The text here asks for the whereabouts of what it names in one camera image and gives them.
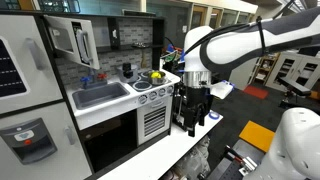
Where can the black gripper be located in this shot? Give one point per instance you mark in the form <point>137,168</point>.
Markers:
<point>196,96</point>

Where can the yellow artificial fruit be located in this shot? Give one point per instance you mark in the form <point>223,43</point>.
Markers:
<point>155,75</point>

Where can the white toy microwave door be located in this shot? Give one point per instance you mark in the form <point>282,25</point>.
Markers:
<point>71,41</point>

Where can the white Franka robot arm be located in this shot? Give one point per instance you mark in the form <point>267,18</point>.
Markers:
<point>266,40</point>

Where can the white toy oven door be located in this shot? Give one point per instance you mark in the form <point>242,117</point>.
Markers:
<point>154,120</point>

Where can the white fridge door with dispenser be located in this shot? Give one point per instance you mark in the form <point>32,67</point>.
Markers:
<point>66,160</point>

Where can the white fridge door with window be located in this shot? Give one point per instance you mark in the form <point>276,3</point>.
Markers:
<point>36,76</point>

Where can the blue tape roll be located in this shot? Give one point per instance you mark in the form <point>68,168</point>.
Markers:
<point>214,115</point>

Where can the gray plastic bag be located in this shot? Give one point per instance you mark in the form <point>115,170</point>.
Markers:
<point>195,160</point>

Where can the round silver stove knob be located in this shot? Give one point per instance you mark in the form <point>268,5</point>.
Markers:
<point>162,92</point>
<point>170,89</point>
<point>152,95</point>
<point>142,99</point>

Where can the silver steel pot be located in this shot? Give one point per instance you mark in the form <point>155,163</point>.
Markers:
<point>158,81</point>

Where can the yellow floor pad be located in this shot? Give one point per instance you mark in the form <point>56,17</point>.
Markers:
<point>257,135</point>

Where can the round black stove burner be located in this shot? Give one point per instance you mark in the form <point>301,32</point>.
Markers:
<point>142,86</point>

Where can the plain white cabinet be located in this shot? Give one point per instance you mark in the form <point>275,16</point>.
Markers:
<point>243,75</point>

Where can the red floor mat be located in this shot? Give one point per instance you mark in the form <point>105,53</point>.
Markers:
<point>256,91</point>

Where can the blue plastic block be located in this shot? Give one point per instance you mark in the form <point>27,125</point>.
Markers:
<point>182,57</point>

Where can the green round gadget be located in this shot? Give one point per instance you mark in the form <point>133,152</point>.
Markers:
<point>170,57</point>

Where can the gray pot with black knob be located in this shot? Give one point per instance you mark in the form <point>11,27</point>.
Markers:
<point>128,76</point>

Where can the wooden open shelf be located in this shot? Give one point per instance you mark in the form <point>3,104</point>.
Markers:
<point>265,70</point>

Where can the white toy kitchen unit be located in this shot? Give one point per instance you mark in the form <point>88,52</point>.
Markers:
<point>110,110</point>

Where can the gray toy sink basin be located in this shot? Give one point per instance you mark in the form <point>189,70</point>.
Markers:
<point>100,95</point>

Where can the black padded bench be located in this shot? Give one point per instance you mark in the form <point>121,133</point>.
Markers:
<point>293,86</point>

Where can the gray toy faucet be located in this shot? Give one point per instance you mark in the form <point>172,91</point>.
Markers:
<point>95,84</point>

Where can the gray toy water dispenser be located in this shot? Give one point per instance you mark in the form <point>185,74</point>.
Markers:
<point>26,140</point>

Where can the black metal frame box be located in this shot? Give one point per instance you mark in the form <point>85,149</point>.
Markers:
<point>178,123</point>

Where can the black base plate with clamp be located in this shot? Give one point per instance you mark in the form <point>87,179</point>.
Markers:
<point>233,163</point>

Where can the white toy wall phone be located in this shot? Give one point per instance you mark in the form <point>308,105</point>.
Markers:
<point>114,33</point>

